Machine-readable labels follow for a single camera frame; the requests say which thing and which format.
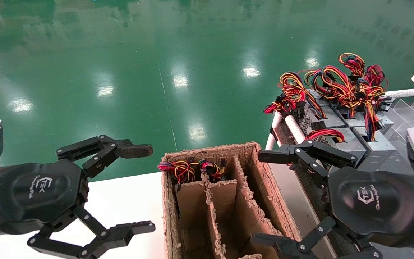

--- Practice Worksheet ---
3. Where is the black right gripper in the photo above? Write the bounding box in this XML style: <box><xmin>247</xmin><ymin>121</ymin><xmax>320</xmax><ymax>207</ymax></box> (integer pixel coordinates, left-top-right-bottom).
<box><xmin>252</xmin><ymin>140</ymin><xmax>414</xmax><ymax>259</ymax></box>

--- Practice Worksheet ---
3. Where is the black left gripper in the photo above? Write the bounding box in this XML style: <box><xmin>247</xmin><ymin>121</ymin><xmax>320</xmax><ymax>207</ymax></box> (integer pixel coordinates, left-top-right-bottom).
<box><xmin>0</xmin><ymin>135</ymin><xmax>156</xmax><ymax>259</ymax></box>

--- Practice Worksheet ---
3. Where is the grey power supply with cables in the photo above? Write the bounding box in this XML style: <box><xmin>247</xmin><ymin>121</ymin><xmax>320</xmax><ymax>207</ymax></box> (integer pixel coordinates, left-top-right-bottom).
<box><xmin>306</xmin><ymin>65</ymin><xmax>373</xmax><ymax>132</ymax></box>
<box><xmin>308</xmin><ymin>128</ymin><xmax>367</xmax><ymax>174</ymax></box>
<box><xmin>353</xmin><ymin>65</ymin><xmax>397</xmax><ymax>172</ymax></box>
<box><xmin>157</xmin><ymin>160</ymin><xmax>197</xmax><ymax>185</ymax></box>
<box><xmin>338</xmin><ymin>53</ymin><xmax>395</xmax><ymax>132</ymax></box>
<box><xmin>198</xmin><ymin>160</ymin><xmax>225</xmax><ymax>181</ymax></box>
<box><xmin>264</xmin><ymin>71</ymin><xmax>346</xmax><ymax>139</ymax></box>

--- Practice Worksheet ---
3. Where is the brown cardboard box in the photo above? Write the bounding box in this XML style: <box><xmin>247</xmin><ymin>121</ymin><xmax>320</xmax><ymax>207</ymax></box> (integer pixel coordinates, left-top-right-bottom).
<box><xmin>161</xmin><ymin>141</ymin><xmax>303</xmax><ymax>259</ymax></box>

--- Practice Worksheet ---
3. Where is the long cardboard divider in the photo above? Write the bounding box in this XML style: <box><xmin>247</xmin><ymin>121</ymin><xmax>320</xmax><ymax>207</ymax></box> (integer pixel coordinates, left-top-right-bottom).
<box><xmin>231</xmin><ymin>155</ymin><xmax>284</xmax><ymax>259</ymax></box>

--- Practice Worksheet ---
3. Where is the short white rack pipe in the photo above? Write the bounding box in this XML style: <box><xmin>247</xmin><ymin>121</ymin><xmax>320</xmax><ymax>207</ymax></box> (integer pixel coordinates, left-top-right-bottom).
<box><xmin>266</xmin><ymin>112</ymin><xmax>283</xmax><ymax>150</ymax></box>

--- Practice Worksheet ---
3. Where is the cardboard cross divider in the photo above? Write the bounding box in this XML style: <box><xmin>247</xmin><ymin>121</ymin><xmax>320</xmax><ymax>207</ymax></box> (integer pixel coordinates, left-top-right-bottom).
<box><xmin>175</xmin><ymin>179</ymin><xmax>237</xmax><ymax>249</ymax></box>

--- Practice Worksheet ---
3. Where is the frayed cardboard middle divider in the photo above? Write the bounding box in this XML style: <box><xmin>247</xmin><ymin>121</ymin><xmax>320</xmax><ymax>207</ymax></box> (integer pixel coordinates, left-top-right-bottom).
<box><xmin>201</xmin><ymin>171</ymin><xmax>227</xmax><ymax>259</ymax></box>

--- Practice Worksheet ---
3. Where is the dark grey conveyor deck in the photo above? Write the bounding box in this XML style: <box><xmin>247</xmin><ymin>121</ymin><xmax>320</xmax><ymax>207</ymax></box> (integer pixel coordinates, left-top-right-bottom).
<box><xmin>365</xmin><ymin>151</ymin><xmax>414</xmax><ymax>180</ymax></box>

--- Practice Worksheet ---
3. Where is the clear acrylic guard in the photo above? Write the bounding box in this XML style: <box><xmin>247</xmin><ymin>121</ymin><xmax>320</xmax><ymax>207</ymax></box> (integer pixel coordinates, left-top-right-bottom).
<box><xmin>387</xmin><ymin>97</ymin><xmax>414</xmax><ymax>144</ymax></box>

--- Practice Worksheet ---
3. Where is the horizontal white rack pipe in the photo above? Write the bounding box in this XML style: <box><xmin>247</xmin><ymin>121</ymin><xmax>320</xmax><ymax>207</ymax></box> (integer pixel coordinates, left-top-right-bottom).
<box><xmin>385</xmin><ymin>86</ymin><xmax>414</xmax><ymax>99</ymax></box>

